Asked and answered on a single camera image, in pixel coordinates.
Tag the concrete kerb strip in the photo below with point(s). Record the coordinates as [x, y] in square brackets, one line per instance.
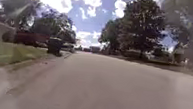
[20, 65]

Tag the tall leafy tree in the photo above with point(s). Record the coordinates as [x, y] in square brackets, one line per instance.
[16, 5]

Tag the grey asphalt road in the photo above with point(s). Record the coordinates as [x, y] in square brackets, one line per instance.
[108, 88]

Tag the large dark tree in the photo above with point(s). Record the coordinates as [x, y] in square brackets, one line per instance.
[140, 24]

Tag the red brick building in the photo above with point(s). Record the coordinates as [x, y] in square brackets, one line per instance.
[31, 38]

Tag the green grass lawn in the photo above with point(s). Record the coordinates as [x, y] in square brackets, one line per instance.
[4, 53]

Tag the dark broad tree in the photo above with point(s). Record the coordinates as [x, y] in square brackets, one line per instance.
[55, 25]

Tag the dark wheeled bin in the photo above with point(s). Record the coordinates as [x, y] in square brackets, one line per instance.
[54, 46]

